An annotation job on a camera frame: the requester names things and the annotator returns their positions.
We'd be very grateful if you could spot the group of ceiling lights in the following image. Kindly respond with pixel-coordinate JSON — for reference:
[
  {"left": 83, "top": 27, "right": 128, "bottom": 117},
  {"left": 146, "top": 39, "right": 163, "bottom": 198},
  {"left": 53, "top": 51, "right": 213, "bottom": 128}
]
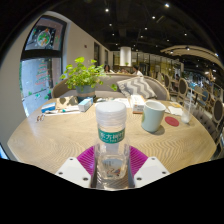
[{"left": 103, "top": 2, "right": 208, "bottom": 41}]

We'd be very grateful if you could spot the clear plastic water bottle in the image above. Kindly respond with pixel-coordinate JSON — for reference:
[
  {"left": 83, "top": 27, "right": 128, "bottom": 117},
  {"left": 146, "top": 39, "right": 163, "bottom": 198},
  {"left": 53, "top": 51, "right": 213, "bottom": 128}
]
[{"left": 93, "top": 100, "right": 131, "bottom": 191}]

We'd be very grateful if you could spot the yellow square table card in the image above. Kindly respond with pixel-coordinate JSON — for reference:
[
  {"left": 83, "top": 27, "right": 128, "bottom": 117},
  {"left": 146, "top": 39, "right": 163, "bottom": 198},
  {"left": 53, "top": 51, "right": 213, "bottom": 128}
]
[{"left": 169, "top": 101, "right": 183, "bottom": 109}]

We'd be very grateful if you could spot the framed colourful wall poster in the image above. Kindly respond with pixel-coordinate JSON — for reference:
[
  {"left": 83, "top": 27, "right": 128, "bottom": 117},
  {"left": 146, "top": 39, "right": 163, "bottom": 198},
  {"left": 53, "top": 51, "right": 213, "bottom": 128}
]
[{"left": 24, "top": 24, "right": 66, "bottom": 52}]

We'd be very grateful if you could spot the small light blue box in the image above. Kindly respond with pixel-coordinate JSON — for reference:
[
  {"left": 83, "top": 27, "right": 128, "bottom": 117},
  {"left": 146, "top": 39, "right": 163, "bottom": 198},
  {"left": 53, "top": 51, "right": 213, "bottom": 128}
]
[{"left": 77, "top": 97, "right": 94, "bottom": 113}]

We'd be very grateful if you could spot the clear plastic lidded cup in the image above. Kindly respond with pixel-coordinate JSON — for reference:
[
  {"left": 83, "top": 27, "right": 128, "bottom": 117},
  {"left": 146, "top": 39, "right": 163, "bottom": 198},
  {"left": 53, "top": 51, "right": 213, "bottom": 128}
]
[{"left": 180, "top": 100, "right": 197, "bottom": 125}]

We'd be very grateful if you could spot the group of dining chairs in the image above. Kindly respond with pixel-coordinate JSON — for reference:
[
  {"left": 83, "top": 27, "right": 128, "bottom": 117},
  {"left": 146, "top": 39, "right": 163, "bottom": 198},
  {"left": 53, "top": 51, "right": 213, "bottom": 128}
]
[{"left": 151, "top": 68, "right": 224, "bottom": 124}]

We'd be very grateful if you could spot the grey curved sofa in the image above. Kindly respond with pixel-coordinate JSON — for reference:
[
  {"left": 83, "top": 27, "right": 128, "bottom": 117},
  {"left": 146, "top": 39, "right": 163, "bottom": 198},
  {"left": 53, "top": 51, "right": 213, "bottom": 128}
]
[{"left": 51, "top": 73, "right": 171, "bottom": 102}]

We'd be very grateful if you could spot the flat round red coaster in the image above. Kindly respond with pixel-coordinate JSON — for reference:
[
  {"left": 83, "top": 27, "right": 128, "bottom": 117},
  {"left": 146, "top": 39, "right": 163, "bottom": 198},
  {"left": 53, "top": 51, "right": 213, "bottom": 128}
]
[{"left": 164, "top": 115, "right": 180, "bottom": 128}]

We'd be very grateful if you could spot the grey tufted seat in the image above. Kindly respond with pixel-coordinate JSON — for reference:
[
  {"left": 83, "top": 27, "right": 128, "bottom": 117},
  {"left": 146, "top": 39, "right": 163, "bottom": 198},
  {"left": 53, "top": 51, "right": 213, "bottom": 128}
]
[{"left": 192, "top": 108, "right": 223, "bottom": 143}]

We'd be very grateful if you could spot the green potted plant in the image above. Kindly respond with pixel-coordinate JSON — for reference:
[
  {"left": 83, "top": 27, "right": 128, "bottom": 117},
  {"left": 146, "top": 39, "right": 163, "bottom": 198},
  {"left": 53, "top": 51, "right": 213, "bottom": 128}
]
[{"left": 59, "top": 56, "right": 119, "bottom": 98}]

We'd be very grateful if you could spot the pale green ceramic mug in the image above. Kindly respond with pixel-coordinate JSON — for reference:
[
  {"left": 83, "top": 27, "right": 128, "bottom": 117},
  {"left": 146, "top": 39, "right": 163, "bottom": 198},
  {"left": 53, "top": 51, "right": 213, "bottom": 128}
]
[{"left": 140, "top": 99, "right": 167, "bottom": 134}]

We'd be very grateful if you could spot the blue and white pack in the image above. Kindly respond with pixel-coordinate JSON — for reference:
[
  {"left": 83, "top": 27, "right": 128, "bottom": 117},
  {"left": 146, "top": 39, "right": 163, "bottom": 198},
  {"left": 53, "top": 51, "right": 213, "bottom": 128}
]
[{"left": 40, "top": 102, "right": 57, "bottom": 114}]

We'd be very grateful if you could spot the grey zigzag cushion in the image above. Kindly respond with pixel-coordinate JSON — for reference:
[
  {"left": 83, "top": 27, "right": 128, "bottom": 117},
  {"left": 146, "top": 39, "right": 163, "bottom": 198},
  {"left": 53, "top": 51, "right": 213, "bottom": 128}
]
[{"left": 116, "top": 76, "right": 158, "bottom": 100}]

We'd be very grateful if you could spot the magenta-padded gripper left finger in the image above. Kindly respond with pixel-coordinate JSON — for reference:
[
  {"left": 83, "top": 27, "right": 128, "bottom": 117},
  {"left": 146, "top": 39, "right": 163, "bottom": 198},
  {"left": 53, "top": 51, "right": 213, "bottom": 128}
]
[{"left": 54, "top": 145, "right": 98, "bottom": 190}]

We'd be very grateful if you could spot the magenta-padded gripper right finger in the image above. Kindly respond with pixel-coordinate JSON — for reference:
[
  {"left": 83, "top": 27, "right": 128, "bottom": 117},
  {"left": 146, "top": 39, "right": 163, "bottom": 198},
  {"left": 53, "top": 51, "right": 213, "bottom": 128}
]
[{"left": 127, "top": 145, "right": 171, "bottom": 190}]

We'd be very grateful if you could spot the white drinking straw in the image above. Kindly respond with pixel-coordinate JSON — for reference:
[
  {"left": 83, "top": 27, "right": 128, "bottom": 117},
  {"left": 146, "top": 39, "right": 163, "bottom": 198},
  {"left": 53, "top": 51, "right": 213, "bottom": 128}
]
[{"left": 188, "top": 87, "right": 195, "bottom": 114}]

